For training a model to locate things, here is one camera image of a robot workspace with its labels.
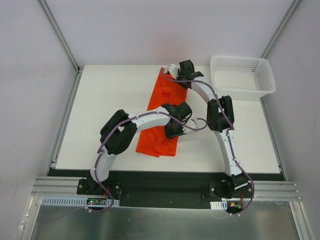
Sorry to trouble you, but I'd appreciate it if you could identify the orange t shirt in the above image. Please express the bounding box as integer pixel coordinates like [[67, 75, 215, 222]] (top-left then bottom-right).
[[136, 73, 188, 157]]

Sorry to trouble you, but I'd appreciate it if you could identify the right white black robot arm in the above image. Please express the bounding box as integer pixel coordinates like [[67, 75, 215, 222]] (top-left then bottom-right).
[[175, 60, 249, 199]]

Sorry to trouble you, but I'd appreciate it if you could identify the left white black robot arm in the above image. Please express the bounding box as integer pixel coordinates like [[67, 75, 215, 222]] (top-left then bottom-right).
[[88, 102, 197, 195]]

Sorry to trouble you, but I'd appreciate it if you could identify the white plastic basket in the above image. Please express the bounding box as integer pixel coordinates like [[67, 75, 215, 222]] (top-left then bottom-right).
[[210, 55, 276, 101]]

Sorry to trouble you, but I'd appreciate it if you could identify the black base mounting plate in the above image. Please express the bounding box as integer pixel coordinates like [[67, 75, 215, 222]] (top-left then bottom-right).
[[76, 170, 253, 209]]

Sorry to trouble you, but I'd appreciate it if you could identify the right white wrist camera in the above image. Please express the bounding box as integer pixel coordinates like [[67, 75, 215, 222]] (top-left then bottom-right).
[[165, 64, 180, 79]]

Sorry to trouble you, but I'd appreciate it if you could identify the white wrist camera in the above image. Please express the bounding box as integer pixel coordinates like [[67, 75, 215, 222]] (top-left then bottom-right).
[[189, 118, 206, 132], [165, 64, 180, 79]]

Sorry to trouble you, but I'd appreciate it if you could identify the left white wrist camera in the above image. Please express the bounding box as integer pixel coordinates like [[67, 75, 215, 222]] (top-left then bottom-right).
[[189, 118, 206, 132]]

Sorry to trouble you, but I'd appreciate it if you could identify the right white cable duct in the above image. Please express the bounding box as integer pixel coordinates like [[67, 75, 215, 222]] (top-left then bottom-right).
[[210, 200, 228, 211]]

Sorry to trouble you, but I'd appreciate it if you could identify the white cable duct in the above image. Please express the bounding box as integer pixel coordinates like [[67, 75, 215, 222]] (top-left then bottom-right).
[[42, 196, 120, 208], [210, 200, 228, 211]]

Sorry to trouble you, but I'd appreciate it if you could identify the left aluminium frame post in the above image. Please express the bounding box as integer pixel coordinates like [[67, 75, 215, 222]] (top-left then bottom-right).
[[37, 0, 82, 74]]

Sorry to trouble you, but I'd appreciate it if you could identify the aluminium frame post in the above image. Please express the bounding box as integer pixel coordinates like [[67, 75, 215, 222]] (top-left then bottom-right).
[[260, 0, 304, 59], [37, 0, 82, 74]]

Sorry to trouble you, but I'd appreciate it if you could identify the right aluminium frame post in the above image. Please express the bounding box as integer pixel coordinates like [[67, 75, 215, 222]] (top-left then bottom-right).
[[260, 0, 304, 59]]

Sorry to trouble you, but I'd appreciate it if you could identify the aluminium front rail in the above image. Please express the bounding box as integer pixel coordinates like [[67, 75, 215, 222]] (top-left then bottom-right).
[[31, 176, 302, 202]]

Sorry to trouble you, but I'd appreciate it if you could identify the left white cable duct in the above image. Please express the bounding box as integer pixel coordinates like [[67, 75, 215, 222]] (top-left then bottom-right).
[[42, 196, 120, 208]]

